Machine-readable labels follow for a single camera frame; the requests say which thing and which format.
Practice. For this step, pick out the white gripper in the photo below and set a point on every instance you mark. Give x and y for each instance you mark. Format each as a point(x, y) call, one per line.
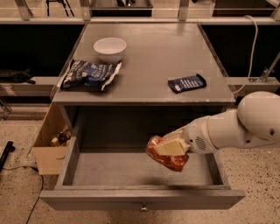
point(196, 135)

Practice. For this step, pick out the red crushed coke can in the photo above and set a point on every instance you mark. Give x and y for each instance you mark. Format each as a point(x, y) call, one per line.
point(174, 163)

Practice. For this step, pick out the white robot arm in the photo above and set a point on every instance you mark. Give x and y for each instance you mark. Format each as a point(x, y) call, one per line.
point(254, 123)

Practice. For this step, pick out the open grey top drawer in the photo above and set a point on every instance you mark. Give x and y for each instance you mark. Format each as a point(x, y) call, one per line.
point(124, 179)

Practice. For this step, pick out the dark blue snack bar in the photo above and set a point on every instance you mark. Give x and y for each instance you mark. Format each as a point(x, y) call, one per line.
point(187, 83)

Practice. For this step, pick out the grey wooden cabinet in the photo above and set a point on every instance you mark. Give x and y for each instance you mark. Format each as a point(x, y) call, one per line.
point(155, 53)

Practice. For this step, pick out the white ceramic bowl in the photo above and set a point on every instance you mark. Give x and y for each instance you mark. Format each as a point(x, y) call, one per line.
point(110, 50)

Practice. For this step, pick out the items inside cardboard box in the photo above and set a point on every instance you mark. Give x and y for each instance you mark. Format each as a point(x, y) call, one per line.
point(61, 139)

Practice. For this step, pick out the blue chip bag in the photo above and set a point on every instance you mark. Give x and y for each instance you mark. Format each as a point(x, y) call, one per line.
point(89, 74)

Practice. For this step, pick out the cardboard box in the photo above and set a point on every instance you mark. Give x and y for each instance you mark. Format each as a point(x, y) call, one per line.
point(50, 159)

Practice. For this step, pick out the black bar on floor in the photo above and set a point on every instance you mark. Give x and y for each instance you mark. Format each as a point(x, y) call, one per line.
point(8, 148)

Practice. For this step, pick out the black object on ledge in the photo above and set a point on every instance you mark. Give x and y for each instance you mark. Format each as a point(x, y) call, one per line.
point(16, 76)

